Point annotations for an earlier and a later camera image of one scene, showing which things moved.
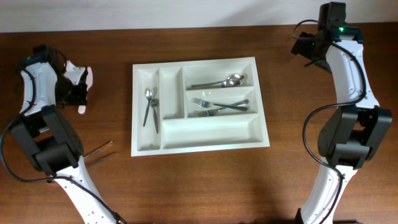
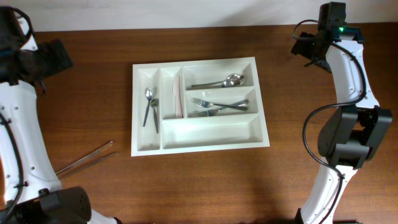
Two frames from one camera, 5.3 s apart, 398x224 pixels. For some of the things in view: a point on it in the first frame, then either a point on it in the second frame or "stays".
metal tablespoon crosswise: x=228 y=83 stays
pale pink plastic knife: x=81 y=109 → x=176 y=91
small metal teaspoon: x=155 y=103 stays
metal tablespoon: x=236 y=76 stays
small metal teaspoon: x=149 y=94 stays
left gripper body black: x=70 y=93 → x=50 y=61
